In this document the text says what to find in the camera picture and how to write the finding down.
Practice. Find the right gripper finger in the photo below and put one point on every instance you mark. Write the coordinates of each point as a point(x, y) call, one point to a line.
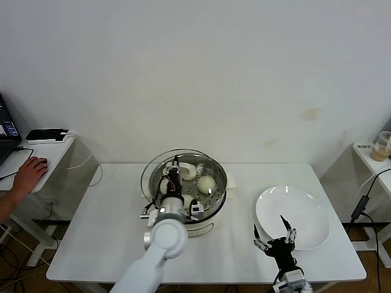
point(290, 233)
point(259, 241)

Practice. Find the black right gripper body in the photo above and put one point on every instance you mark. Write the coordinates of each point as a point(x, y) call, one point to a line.
point(281, 248)

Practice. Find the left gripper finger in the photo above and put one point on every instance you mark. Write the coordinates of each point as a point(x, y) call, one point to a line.
point(175, 163)

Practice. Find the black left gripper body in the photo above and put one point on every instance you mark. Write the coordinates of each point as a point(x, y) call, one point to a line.
point(174, 183)

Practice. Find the white steamed baozi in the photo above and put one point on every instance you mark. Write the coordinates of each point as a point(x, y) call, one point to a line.
point(193, 174)
point(206, 184)
point(188, 201)
point(163, 186)

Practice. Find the glass pot lid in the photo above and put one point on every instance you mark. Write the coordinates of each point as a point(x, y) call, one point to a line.
point(186, 169)

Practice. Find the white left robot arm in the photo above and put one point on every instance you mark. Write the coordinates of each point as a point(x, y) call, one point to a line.
point(166, 241)

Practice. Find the perforated steel steamer basket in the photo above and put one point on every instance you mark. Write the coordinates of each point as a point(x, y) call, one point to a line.
point(220, 183)

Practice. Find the person's hand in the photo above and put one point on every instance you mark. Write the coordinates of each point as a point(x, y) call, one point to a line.
point(30, 172)

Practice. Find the white round plate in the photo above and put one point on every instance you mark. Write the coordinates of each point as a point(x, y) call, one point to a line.
point(305, 213)

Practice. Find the white electric cooker pot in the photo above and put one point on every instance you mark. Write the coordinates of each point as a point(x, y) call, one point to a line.
point(201, 227)

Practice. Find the plastic cup of milk tea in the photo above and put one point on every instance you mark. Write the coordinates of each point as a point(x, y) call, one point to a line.
point(380, 152)

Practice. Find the black computer mouse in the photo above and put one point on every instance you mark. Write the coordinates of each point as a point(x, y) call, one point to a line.
point(46, 160)

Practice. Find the black and white flat device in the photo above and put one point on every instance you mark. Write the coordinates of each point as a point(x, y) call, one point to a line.
point(46, 134)

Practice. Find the black laptop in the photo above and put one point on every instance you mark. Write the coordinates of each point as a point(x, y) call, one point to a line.
point(6, 134)

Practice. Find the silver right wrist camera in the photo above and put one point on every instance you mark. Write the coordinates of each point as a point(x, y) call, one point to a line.
point(294, 278)

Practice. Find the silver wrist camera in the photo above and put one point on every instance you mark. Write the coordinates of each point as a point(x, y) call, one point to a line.
point(197, 210)
point(294, 278)

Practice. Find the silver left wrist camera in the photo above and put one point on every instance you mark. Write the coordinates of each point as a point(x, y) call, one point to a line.
point(197, 210)

